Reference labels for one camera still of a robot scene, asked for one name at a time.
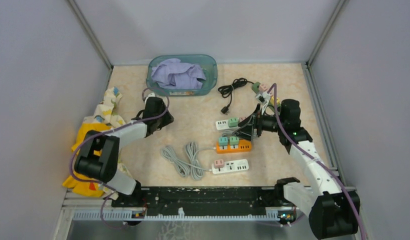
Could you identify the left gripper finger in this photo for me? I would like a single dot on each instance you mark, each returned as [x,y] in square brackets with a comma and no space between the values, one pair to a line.
[139,116]
[166,117]

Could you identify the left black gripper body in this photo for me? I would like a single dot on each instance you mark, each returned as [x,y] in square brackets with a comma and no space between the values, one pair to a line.
[163,108]

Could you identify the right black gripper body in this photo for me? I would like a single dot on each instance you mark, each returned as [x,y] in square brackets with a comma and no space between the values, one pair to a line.
[260,122]

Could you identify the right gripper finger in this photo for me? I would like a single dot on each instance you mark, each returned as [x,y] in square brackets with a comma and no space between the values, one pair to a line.
[246,132]
[250,118]

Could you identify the teal plug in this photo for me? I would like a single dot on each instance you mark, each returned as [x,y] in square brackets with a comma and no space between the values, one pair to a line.
[223,141]

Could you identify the pink plug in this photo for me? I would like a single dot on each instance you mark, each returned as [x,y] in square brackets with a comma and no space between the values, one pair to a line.
[219,163]
[241,119]
[263,87]

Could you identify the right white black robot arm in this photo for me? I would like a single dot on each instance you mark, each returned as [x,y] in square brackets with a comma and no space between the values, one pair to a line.
[331,209]

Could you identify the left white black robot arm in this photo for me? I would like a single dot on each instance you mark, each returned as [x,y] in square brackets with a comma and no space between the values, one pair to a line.
[97,156]

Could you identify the pink plug on small strip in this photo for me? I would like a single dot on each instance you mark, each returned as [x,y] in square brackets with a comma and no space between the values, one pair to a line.
[241,119]

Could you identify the green plug on small strip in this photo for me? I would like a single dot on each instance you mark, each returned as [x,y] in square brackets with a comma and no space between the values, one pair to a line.
[233,122]

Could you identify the green plug on orange strip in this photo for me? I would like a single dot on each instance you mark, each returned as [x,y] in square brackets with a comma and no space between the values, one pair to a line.
[234,141]

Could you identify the yellow plug on green strip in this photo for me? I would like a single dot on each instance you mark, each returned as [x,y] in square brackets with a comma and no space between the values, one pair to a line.
[274,101]

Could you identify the pink plug on green strip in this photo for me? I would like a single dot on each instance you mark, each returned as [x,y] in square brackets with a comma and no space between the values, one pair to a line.
[263,87]

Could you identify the orange power strip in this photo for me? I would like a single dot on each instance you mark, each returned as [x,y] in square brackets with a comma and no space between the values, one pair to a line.
[242,147]

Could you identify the small white power strip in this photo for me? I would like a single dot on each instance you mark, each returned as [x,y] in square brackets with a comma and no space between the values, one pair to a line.
[222,125]

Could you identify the patterned cream cloth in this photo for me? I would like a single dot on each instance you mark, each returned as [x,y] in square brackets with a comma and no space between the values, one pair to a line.
[106,113]

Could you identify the green power strip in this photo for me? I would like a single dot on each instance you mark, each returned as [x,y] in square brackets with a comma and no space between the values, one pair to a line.
[255,89]

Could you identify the lavender crumpled cloth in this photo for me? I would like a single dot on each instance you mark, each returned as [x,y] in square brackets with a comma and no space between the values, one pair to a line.
[173,74]

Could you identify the teal plastic basin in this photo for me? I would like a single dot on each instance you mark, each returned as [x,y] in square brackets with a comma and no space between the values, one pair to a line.
[207,63]

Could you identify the yellow cloth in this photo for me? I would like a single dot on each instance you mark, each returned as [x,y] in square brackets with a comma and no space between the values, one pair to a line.
[89,188]

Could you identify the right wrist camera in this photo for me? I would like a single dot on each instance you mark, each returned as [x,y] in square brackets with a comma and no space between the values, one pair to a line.
[263,98]

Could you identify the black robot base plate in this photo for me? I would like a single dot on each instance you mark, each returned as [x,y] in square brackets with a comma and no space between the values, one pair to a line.
[238,201]

